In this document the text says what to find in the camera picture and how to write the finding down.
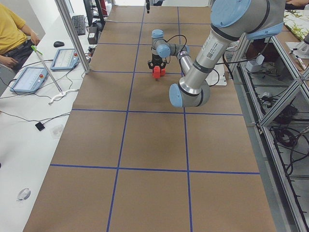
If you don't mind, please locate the person in yellow shirt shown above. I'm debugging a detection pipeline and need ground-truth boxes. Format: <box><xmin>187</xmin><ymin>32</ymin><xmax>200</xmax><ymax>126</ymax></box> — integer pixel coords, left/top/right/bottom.
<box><xmin>0</xmin><ymin>4</ymin><xmax>40</xmax><ymax>73</ymax></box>

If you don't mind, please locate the blue teach pendant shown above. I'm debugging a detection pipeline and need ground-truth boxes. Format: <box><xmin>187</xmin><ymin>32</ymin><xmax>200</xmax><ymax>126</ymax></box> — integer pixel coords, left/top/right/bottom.
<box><xmin>10</xmin><ymin>67</ymin><xmax>48</xmax><ymax>94</ymax></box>
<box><xmin>50</xmin><ymin>48</ymin><xmax>79</xmax><ymax>72</ymax></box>

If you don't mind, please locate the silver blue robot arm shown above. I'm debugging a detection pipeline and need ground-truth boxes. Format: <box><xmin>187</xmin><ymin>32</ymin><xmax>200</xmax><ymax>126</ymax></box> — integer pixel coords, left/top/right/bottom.
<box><xmin>148</xmin><ymin>0</ymin><xmax>285</xmax><ymax>108</ymax></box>

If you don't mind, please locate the small white grey box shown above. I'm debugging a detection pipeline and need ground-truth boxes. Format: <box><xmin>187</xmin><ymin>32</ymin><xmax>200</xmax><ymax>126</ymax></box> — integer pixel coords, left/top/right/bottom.
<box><xmin>246</xmin><ymin>54</ymin><xmax>265</xmax><ymax>73</ymax></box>

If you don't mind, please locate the near blue teach pendant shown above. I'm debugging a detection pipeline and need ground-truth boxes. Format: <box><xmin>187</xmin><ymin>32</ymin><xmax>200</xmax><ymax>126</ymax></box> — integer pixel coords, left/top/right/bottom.
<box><xmin>10</xmin><ymin>67</ymin><xmax>48</xmax><ymax>94</ymax></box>

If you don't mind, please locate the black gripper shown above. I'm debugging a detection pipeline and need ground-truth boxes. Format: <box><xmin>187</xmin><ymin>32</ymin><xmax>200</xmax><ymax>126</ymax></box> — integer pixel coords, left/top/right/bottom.
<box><xmin>147</xmin><ymin>54</ymin><xmax>167</xmax><ymax>70</ymax></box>

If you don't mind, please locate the black power adapter box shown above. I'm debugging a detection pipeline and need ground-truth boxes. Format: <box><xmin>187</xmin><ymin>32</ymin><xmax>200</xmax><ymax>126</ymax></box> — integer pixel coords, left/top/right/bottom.
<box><xmin>87</xmin><ymin>27</ymin><xmax>98</xmax><ymax>45</ymax></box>

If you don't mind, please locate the aluminium frame post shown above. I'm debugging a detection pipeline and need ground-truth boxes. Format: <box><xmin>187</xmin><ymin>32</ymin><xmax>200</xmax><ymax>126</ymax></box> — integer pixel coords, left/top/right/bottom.
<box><xmin>55</xmin><ymin>0</ymin><xmax>90</xmax><ymax>74</ymax></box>

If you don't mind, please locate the bundle of black cables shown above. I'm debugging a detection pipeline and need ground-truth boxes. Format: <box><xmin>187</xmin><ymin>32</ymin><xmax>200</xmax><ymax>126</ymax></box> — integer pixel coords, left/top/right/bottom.
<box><xmin>255</xmin><ymin>91</ymin><xmax>309</xmax><ymax>177</ymax></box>

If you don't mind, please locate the blue tape strip crosswise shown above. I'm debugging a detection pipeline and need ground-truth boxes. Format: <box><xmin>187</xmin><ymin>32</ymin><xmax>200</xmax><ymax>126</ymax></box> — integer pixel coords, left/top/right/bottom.
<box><xmin>72</xmin><ymin>108</ymin><xmax>243</xmax><ymax>116</ymax></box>

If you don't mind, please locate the red cube block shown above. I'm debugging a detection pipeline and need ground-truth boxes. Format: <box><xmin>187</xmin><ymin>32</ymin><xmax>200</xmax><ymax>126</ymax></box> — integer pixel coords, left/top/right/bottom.
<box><xmin>160</xmin><ymin>69</ymin><xmax>166</xmax><ymax>77</ymax></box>
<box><xmin>152</xmin><ymin>66</ymin><xmax>161</xmax><ymax>80</ymax></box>

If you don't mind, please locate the aluminium side frame rack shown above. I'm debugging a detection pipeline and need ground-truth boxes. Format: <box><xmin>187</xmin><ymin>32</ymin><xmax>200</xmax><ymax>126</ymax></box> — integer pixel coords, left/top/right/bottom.
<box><xmin>230</xmin><ymin>31</ymin><xmax>309</xmax><ymax>232</ymax></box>

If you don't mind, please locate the metal rod green tip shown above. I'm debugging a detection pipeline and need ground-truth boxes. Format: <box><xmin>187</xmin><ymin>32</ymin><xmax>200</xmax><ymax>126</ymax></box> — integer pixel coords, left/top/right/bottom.
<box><xmin>31</xmin><ymin>45</ymin><xmax>64</xmax><ymax>95</ymax></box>

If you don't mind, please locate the black keyboard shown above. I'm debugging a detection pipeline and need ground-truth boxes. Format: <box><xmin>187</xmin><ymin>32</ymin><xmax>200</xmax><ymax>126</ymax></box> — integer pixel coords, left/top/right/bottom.
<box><xmin>71</xmin><ymin>15</ymin><xmax>86</xmax><ymax>36</ymax></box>

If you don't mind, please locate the floral patterned cloth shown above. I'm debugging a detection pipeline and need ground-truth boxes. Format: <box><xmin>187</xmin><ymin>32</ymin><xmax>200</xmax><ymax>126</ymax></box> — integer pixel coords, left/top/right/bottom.
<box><xmin>283</xmin><ymin>10</ymin><xmax>309</xmax><ymax>41</ymax></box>

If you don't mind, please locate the far blue teach pendant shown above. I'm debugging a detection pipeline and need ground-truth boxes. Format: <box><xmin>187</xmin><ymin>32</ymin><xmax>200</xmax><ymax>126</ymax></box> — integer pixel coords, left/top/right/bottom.
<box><xmin>50</xmin><ymin>48</ymin><xmax>79</xmax><ymax>72</ymax></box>

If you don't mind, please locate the blue tape strip lengthwise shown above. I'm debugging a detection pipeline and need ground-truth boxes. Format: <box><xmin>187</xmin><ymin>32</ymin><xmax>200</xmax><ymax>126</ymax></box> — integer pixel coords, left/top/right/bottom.
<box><xmin>106</xmin><ymin>7</ymin><xmax>145</xmax><ymax>232</ymax></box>

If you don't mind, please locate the small black square device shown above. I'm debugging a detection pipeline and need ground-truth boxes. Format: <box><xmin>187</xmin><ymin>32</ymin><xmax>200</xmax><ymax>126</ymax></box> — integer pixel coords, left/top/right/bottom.
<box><xmin>35</xmin><ymin>122</ymin><xmax>45</xmax><ymax>131</ymax></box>

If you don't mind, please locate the black computer mouse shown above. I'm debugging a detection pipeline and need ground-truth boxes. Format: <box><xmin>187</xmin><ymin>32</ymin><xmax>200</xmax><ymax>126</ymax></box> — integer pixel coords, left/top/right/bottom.
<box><xmin>53</xmin><ymin>41</ymin><xmax>65</xmax><ymax>47</ymax></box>

